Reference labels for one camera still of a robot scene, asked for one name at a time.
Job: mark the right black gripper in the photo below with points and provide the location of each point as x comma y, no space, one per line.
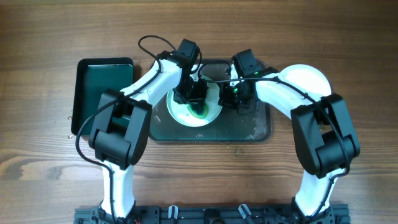
232,98

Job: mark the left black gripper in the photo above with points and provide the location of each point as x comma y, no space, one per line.
193,94

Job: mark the green yellow sponge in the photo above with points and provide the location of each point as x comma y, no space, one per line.
199,111

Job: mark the white plate stained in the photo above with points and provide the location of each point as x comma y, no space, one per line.
180,113

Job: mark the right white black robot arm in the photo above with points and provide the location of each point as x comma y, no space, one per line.
324,136

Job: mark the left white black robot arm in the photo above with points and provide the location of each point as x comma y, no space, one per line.
121,124

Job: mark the large dark serving tray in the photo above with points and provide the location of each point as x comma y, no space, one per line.
227,127

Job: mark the small black water tray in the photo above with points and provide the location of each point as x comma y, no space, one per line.
93,77

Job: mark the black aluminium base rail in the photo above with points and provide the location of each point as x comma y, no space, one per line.
274,213

